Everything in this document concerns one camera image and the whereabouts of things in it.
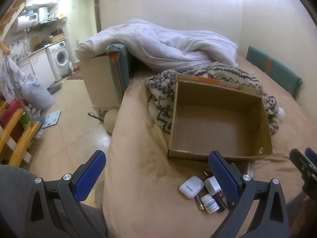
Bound white earbuds case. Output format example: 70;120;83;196
179;176;204;199

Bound teal cushion with orange stripe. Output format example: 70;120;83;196
246;46;303;98

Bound black patterned fluffy blanket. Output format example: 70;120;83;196
145;62;285;135

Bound teal cushion with orange trim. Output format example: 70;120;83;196
106;43;132;95

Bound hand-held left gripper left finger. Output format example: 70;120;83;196
25;150;107;238

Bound grey white laundry bag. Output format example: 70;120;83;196
21;74;55;109

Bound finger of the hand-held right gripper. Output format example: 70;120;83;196
305;147;317;170
289;148;317;197

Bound small white pill bottle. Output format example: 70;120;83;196
201;194;221;214

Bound white washing machine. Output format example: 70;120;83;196
45;42;70;82

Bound white charger adapter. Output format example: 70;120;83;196
204;176;222;195

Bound white water heater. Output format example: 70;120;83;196
11;12;40;34

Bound white duvet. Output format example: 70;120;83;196
75;18;239;73

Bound brown door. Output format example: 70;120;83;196
94;0;102;33

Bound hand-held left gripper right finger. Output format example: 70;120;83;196
208;150;290;238

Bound gold battery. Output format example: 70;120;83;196
194;195;205;211

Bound cardboard box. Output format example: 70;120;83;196
167;72;273;159

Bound white wall cabinet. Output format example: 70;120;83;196
25;0;58;7

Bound beige round ball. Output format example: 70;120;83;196
104;109;119;132

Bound bathroom scale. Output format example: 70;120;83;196
42;109;61;129

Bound hanging pale clothes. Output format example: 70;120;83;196
0;57;26;103

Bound white kitchen counter cabinet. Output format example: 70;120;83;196
15;47;56;90

